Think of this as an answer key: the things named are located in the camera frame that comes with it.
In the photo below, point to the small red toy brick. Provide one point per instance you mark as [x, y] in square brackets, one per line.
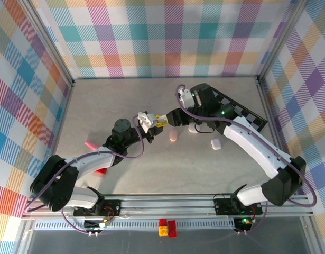
[163, 221]

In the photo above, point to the white rounded square charging case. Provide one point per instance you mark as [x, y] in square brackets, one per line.
[215, 144]

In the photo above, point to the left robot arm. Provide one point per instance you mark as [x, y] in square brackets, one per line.
[54, 182]

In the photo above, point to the red plastic brick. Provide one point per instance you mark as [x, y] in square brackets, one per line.
[102, 171]

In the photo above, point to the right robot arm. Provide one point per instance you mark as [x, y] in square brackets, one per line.
[281, 185]

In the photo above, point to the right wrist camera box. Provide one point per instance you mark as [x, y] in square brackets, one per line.
[184, 98]

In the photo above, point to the pink plastic cone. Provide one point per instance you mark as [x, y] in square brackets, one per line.
[89, 144]

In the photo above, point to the yellow toy brick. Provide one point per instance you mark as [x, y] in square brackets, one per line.
[163, 231]

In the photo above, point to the aluminium mounting rail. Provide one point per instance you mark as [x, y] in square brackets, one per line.
[165, 206]

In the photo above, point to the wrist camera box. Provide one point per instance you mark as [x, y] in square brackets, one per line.
[184, 98]
[147, 121]

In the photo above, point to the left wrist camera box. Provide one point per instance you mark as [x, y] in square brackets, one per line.
[147, 121]

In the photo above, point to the long red toy brick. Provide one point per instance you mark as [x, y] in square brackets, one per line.
[172, 228]

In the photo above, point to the pink earbud charging case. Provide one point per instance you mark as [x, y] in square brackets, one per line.
[173, 136]

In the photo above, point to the black electronics box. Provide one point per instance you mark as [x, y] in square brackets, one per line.
[240, 224]
[92, 224]

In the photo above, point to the white oval charging case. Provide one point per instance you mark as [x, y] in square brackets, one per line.
[191, 129]

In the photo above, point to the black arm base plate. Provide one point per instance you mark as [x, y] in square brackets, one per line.
[221, 207]
[114, 207]

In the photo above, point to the black and white chessboard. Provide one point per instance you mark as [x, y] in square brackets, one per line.
[257, 120]

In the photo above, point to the aluminium frame post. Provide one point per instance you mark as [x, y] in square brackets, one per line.
[281, 39]
[49, 39]

